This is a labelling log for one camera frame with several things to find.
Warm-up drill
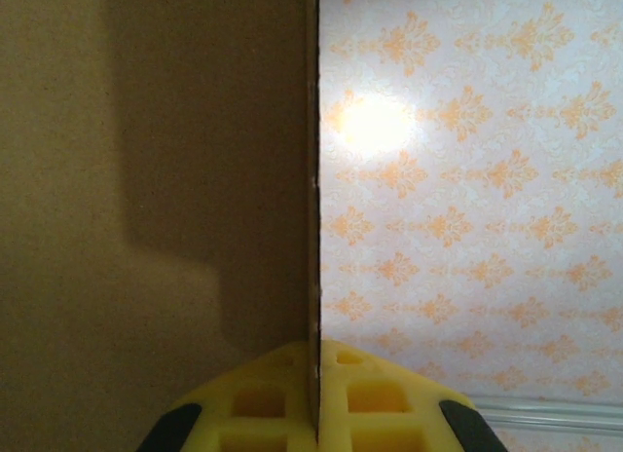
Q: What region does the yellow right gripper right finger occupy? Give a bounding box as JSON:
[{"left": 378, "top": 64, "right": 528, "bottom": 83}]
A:
[{"left": 318, "top": 338, "right": 510, "bottom": 452}]

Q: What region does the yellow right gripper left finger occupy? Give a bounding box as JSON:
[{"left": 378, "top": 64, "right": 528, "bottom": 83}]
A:
[{"left": 138, "top": 342, "right": 310, "bottom": 452}]

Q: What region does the brown cardboard box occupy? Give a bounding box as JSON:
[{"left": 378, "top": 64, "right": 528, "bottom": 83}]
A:
[{"left": 0, "top": 0, "right": 323, "bottom": 452}]

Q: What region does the aluminium side rail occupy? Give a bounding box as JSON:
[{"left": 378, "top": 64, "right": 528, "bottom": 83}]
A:
[{"left": 466, "top": 395, "right": 623, "bottom": 424}]

